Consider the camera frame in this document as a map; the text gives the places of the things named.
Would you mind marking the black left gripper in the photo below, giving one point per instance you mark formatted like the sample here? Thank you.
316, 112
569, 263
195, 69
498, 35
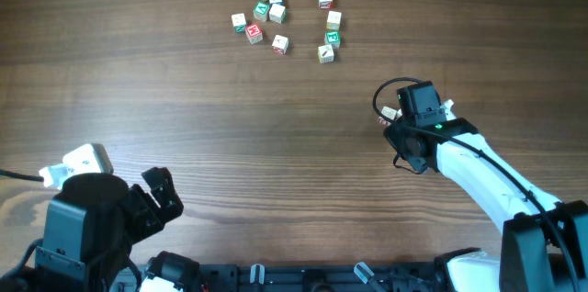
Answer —
150, 205

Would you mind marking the red M letter block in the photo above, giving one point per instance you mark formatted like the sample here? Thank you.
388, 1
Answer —
254, 33

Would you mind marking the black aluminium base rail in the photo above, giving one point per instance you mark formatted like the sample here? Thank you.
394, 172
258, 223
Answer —
419, 276

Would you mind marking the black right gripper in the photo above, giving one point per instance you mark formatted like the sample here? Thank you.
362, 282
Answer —
391, 134

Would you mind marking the white animal picture block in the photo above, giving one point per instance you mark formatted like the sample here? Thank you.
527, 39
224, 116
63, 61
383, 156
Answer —
277, 13

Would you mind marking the yellow K letter block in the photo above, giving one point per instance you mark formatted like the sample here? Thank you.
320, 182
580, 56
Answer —
325, 53

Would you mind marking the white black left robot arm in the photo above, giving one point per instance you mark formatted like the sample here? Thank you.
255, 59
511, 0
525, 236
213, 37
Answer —
90, 229

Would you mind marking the green F letter block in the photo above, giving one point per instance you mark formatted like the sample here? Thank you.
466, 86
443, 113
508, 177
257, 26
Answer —
332, 38

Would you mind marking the green N letter block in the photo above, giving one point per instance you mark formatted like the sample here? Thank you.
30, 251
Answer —
239, 22

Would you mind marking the red O letter block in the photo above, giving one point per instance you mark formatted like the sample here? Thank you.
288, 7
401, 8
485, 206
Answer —
280, 44

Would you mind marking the yellow plain top block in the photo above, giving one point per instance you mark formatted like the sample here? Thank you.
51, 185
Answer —
334, 20

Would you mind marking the green A letter block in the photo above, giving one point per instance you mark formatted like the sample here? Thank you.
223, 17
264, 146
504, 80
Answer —
261, 11

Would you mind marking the red A letter block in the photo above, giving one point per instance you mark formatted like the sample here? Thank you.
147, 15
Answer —
389, 114

